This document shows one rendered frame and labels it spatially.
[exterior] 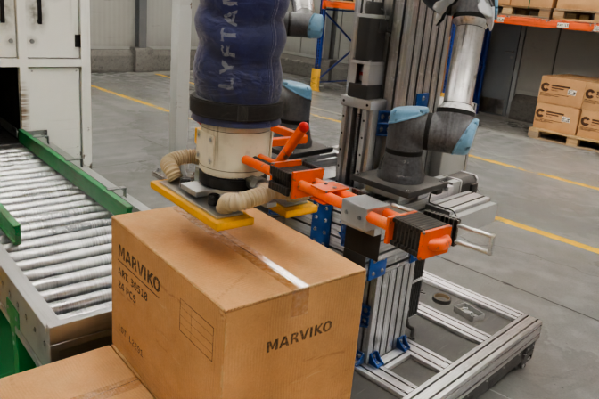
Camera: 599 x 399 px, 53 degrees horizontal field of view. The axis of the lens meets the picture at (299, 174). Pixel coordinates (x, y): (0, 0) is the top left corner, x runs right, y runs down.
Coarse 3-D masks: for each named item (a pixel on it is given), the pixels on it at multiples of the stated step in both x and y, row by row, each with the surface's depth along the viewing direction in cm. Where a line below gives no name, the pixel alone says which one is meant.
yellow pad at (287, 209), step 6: (276, 204) 145; (282, 204) 144; (288, 204) 144; (294, 204) 145; (300, 204) 146; (306, 204) 147; (312, 204) 147; (276, 210) 144; (282, 210) 142; (288, 210) 142; (294, 210) 142; (300, 210) 144; (306, 210) 145; (312, 210) 146; (288, 216) 142
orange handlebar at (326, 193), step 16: (272, 128) 177; (288, 128) 173; (272, 144) 158; (256, 160) 136; (272, 160) 138; (320, 192) 119; (336, 192) 121; (384, 224) 105; (432, 240) 98; (448, 240) 99
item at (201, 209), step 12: (180, 180) 148; (168, 192) 147; (180, 192) 146; (180, 204) 142; (192, 204) 140; (204, 204) 139; (216, 204) 138; (204, 216) 133; (216, 216) 132; (228, 216) 134; (240, 216) 135; (252, 216) 135; (216, 228) 130; (228, 228) 132
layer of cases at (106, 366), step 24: (72, 360) 165; (96, 360) 166; (120, 360) 167; (0, 384) 153; (24, 384) 154; (48, 384) 155; (72, 384) 156; (96, 384) 156; (120, 384) 157; (144, 384) 159
